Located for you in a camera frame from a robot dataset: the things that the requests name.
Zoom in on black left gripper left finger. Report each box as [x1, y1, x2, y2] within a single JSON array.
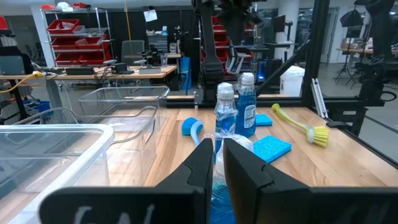
[[39, 138, 215, 224]]

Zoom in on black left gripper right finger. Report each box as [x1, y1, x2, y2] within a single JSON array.
[[223, 138, 398, 224]]

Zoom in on blue dish soap bottle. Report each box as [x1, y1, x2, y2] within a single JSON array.
[[213, 82, 239, 155], [235, 72, 257, 138], [201, 131, 254, 224]]

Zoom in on light blue sponge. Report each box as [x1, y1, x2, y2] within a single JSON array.
[[255, 113, 274, 127], [253, 134, 293, 164]]

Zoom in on blue white toothbrush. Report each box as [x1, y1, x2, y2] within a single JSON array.
[[181, 117, 205, 147]]

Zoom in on yellow-green dish brush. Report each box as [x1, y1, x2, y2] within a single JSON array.
[[271, 103, 330, 148]]

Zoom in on rack of red bins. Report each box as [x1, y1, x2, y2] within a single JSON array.
[[211, 15, 256, 63]]

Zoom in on black monitor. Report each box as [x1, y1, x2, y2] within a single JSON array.
[[272, 14, 287, 34]]

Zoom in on white office chair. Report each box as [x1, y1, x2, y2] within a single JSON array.
[[225, 46, 253, 75]]

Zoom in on blue barrel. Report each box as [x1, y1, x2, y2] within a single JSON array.
[[179, 56, 192, 91]]

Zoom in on white trash can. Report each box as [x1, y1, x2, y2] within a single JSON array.
[[279, 65, 306, 98]]

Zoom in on white paper tag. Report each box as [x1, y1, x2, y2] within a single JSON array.
[[143, 8, 159, 22]]

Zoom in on wooden desk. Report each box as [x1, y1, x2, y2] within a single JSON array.
[[0, 64, 178, 110]]

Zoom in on white power strip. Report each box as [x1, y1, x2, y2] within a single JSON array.
[[139, 67, 162, 75]]

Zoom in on grey office chair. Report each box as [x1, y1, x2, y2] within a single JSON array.
[[120, 39, 146, 67]]

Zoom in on silver metal bars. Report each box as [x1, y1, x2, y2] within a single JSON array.
[[310, 77, 329, 119]]

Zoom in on softbox light on tripod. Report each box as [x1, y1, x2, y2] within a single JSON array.
[[334, 9, 365, 85]]

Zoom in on wooden table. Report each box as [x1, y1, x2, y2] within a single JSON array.
[[335, 37, 398, 57]]

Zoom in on black desk device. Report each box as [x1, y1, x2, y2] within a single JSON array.
[[110, 63, 135, 75]]

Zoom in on black equipment stand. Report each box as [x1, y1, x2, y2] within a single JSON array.
[[357, 0, 398, 108]]

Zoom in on large clear plastic bin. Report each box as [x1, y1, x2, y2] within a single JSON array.
[[0, 123, 116, 224]]

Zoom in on red storage bin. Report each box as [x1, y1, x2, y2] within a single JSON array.
[[75, 34, 110, 50], [55, 52, 82, 65], [51, 37, 78, 50], [47, 19, 81, 34], [79, 50, 112, 65]]

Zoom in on black power box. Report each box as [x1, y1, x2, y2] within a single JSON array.
[[65, 67, 96, 76]]

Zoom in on blue crate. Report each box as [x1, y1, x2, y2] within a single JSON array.
[[23, 99, 53, 118]]

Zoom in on black aluminium frame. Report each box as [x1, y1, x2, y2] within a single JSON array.
[[161, 0, 398, 169]]

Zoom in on yellow hanging cable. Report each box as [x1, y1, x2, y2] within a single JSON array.
[[124, 0, 132, 41]]

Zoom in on metal wire shelf rack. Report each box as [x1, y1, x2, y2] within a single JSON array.
[[39, 7, 115, 68]]

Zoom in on yellow desk cable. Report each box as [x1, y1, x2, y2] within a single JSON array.
[[0, 70, 44, 94]]

